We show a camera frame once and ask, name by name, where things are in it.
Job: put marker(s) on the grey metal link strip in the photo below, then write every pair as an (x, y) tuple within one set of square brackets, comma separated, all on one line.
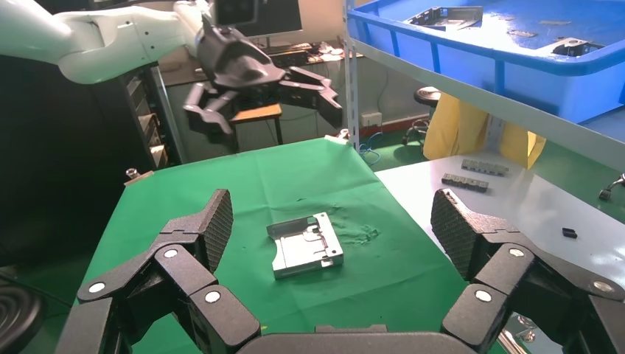
[(465, 182), (485, 167)]

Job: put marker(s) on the blue plastic bin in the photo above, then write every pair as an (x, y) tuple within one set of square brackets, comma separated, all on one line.
[(537, 88)]

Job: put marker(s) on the cluttered brown desk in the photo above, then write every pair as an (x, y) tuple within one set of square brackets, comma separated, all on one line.
[(312, 54)]

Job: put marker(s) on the small black plastic clip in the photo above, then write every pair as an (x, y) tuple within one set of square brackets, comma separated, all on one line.
[(569, 233)]

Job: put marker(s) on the black swivel stool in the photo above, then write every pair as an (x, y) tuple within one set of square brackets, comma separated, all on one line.
[(427, 95)]

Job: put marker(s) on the small wooden table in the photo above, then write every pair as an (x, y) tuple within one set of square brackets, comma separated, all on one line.
[(259, 112)]

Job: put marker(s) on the white perforated shelf post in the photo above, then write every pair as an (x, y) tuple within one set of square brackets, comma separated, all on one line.
[(351, 73)]

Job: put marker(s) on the brown tape piece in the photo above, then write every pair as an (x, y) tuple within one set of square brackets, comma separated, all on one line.
[(555, 22), (522, 33)]

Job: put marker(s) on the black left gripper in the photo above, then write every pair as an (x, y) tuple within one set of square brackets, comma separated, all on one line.
[(239, 63)]

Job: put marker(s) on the white wall outlet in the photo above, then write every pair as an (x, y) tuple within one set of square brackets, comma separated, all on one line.
[(371, 119)]

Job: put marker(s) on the silver sheet metal bracket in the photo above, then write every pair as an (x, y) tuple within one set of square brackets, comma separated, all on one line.
[(439, 17), (571, 48), (302, 249)]

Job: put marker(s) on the black computer monitor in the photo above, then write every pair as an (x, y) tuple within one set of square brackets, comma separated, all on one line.
[(278, 17)]

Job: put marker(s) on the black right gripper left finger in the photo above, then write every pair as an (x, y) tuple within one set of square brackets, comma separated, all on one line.
[(161, 293)]

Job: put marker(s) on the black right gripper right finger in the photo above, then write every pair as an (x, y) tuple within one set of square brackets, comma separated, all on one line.
[(527, 293)]

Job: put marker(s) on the green table cloth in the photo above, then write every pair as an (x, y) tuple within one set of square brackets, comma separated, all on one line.
[(293, 171)]

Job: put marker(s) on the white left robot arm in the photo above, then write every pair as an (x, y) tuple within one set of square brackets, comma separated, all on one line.
[(97, 44)]

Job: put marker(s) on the black equipment cabinet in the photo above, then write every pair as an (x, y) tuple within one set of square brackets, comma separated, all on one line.
[(58, 146)]

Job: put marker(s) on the black ribbed disc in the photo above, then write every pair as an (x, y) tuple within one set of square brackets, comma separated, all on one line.
[(19, 322)]

